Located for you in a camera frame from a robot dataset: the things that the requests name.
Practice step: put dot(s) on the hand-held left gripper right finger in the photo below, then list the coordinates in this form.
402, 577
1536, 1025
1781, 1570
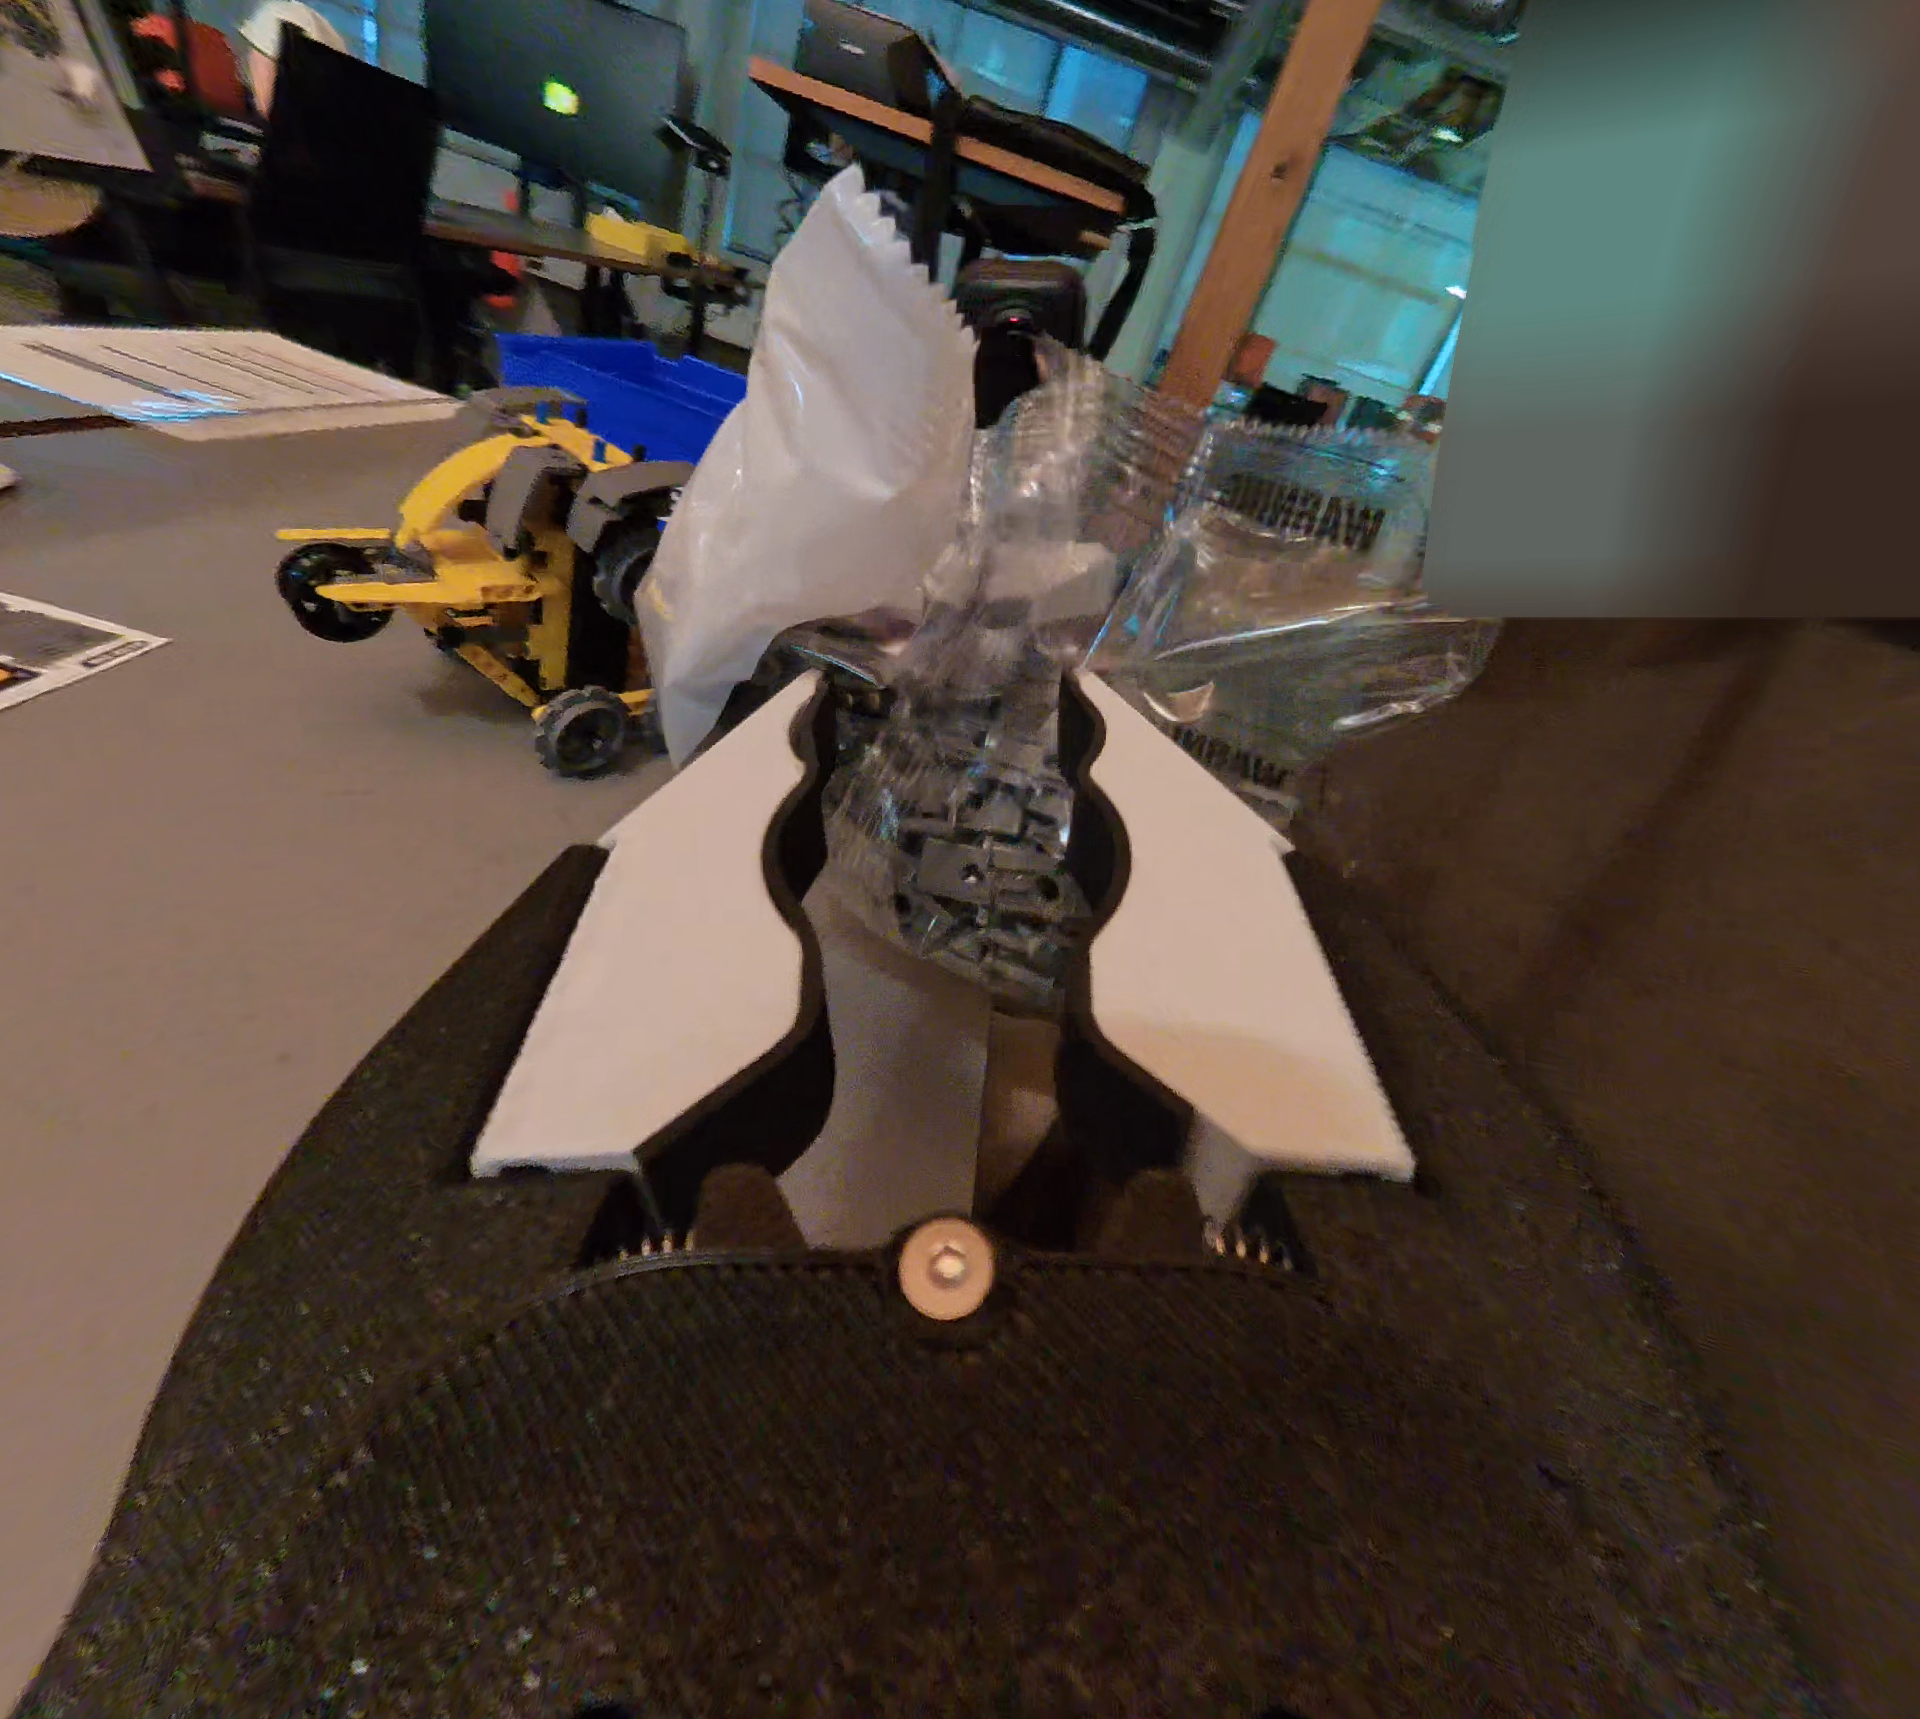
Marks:
1215, 971

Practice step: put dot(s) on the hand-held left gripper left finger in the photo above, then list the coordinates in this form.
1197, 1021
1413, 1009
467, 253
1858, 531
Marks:
674, 971

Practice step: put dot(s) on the white plastic bag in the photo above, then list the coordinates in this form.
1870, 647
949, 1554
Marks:
811, 429

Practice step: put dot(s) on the clear bag of grey parts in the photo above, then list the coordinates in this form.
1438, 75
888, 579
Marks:
991, 835

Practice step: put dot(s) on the yellow toy brick vehicle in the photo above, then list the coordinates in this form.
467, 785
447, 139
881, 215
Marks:
464, 581

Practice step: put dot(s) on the brown standing desk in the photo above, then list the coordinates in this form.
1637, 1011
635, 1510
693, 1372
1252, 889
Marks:
974, 153

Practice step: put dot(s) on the yellow box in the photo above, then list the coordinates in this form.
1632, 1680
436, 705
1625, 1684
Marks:
638, 237

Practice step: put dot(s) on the blue plastic bin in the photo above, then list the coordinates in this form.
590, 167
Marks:
630, 377

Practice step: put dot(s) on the brown office desk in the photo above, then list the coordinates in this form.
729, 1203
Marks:
525, 235

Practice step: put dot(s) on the black monitor with green light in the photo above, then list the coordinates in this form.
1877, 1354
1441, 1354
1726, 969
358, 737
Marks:
494, 55

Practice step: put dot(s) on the yellow and black sticker sheet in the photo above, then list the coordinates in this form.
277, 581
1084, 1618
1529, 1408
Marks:
60, 647

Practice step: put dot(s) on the white printed paper sheet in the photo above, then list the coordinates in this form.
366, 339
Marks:
225, 377

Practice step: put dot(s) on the white hard hat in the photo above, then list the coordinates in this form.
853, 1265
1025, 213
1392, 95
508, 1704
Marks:
292, 25

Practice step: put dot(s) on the toy instruction booklet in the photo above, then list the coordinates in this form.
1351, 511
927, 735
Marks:
60, 85

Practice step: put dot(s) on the wooden post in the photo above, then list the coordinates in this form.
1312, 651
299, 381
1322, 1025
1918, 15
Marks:
1321, 69

